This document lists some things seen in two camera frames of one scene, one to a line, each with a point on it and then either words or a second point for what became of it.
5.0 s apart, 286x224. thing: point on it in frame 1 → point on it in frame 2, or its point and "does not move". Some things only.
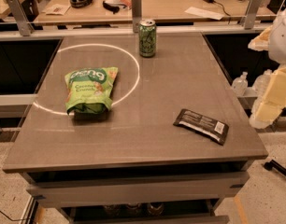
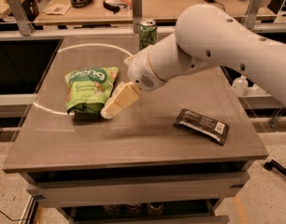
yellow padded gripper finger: x=261 y=43 → x=128 y=60
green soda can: x=148 y=38 does not move
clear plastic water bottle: x=240 y=84 does not move
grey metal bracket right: x=254 y=4 does not move
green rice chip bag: x=90 y=91 does not move
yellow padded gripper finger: x=277 y=95 → x=124 y=96
